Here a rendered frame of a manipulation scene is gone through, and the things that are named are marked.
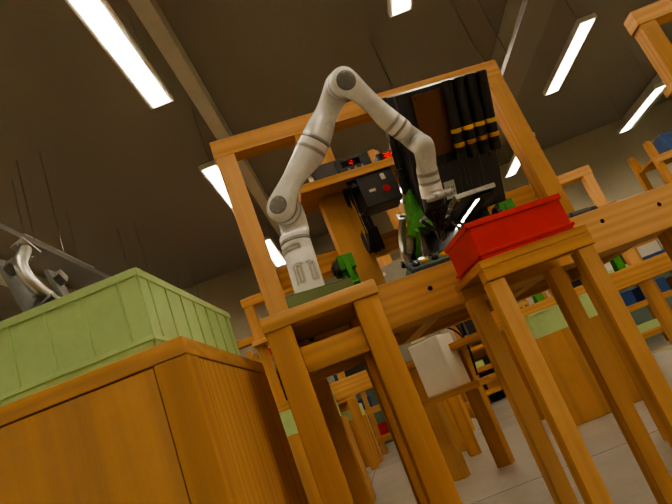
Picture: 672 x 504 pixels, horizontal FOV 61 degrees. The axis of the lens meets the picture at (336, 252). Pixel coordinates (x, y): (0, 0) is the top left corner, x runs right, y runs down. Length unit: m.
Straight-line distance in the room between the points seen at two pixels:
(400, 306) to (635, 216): 0.90
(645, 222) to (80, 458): 1.87
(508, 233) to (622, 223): 0.62
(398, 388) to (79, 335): 0.75
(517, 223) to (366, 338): 0.56
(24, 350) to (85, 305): 0.15
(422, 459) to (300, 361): 0.38
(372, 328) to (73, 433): 0.73
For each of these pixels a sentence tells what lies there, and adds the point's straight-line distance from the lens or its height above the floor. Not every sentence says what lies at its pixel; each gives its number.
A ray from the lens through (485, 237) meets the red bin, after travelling 1.67.
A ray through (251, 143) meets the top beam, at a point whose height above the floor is 1.87.
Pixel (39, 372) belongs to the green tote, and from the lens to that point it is 1.30.
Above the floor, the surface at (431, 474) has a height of 0.35.
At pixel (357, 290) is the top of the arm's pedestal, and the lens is 1.51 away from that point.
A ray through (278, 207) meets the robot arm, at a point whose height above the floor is 1.17.
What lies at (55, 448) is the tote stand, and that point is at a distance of 1.25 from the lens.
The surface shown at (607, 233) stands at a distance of 2.19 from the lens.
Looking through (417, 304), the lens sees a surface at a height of 0.80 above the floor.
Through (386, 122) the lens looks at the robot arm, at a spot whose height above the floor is 1.32.
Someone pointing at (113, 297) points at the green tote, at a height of 0.92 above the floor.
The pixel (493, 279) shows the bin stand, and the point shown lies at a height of 0.74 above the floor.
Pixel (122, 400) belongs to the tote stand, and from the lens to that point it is 1.19.
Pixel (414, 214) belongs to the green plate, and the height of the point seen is 1.17.
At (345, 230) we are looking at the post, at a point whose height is 1.32.
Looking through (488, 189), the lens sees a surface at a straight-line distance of 2.16.
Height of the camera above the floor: 0.51
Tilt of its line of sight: 17 degrees up
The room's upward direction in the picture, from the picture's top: 21 degrees counter-clockwise
